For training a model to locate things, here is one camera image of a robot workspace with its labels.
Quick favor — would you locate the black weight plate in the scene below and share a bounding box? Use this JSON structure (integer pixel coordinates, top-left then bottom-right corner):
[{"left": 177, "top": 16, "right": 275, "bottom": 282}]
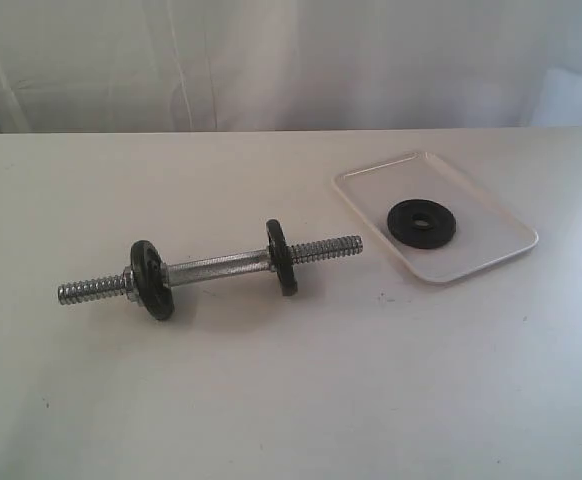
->
[
  {"left": 130, "top": 240, "right": 175, "bottom": 321},
  {"left": 266, "top": 219, "right": 298, "bottom": 297},
  {"left": 386, "top": 199, "right": 457, "bottom": 250}
]

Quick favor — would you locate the chrome threaded dumbbell bar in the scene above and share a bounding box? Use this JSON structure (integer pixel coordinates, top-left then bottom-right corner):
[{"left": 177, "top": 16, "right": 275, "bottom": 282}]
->
[{"left": 57, "top": 235, "right": 363, "bottom": 305}]

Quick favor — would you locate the white plastic tray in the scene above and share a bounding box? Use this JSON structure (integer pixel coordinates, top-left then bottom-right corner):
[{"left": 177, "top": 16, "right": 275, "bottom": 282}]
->
[{"left": 333, "top": 151, "right": 539, "bottom": 285}]

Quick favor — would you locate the white curtain backdrop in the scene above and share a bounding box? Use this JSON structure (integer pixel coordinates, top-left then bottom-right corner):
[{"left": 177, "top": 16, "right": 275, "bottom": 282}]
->
[{"left": 0, "top": 1, "right": 582, "bottom": 133}]

